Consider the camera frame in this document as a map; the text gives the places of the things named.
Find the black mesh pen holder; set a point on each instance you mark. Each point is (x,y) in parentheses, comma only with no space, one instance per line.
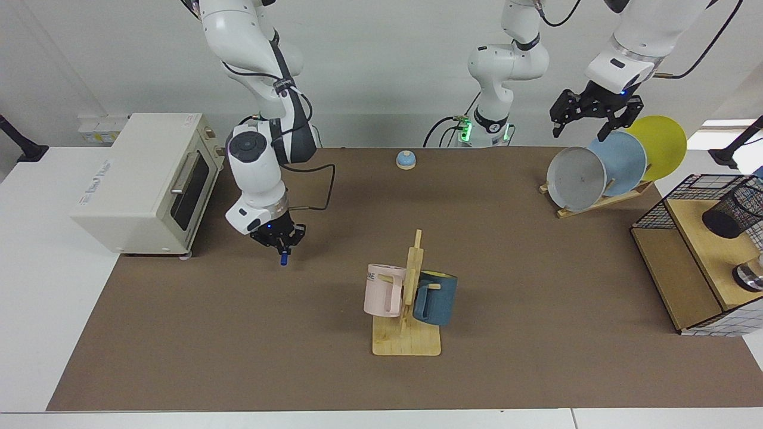
(730,217)

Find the light blue plate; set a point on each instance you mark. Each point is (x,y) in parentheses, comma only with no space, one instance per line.
(626,161)

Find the grey plate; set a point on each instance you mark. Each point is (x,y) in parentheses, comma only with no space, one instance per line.
(575,179)

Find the yellow plate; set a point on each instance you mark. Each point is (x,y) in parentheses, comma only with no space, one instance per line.
(661,143)

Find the wooden plate rack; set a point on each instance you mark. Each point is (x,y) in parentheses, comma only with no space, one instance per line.
(596,205)

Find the brown table cloth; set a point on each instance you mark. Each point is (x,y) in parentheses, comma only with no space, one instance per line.
(238,333)

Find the pink cup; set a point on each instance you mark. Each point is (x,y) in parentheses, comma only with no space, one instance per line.
(378,295)

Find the black stand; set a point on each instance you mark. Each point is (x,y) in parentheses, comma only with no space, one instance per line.
(30,152)
(724,156)

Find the small blue round thing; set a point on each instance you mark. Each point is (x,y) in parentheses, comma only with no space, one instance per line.
(406,159)

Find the pale toaster oven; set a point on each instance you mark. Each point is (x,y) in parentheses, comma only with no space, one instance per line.
(137,179)

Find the wooden cup stand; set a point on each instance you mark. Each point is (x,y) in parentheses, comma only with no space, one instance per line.
(411,342)

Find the dark teal cup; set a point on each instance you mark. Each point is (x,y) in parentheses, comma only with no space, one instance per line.
(438,301)

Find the glass lid with metal rim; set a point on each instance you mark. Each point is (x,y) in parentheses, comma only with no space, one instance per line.
(750,277)

